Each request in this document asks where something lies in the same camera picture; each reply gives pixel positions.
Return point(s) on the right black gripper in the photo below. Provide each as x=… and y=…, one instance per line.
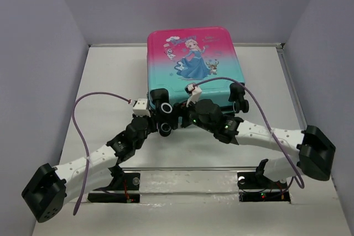
x=183, y=111

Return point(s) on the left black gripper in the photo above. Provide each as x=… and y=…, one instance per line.
x=152, y=123

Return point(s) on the pink and teal suitcase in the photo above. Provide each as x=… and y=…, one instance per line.
x=179, y=57

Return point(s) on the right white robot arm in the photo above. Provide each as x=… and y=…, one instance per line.
x=306, y=152

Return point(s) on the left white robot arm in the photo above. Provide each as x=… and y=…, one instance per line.
x=51, y=187

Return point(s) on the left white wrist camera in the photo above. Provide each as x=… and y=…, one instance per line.
x=141, y=107

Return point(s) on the metal rail strip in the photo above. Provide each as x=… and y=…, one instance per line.
x=209, y=168

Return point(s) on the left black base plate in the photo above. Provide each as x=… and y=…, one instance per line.
x=125, y=190

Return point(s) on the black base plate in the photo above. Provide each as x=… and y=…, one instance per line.
x=125, y=190
x=253, y=189

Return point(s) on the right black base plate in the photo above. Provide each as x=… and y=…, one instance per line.
x=253, y=189

